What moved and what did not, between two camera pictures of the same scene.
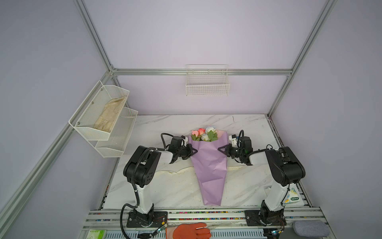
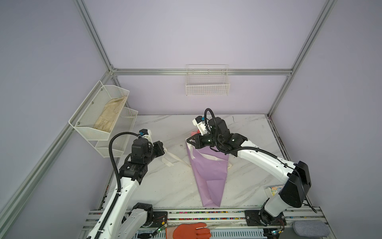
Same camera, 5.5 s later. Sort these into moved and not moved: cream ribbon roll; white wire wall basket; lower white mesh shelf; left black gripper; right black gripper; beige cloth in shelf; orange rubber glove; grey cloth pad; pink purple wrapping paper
Moved: right black gripper; cream ribbon roll; left black gripper
Not moved: orange rubber glove; pink purple wrapping paper; white wire wall basket; lower white mesh shelf; beige cloth in shelf; grey cloth pad
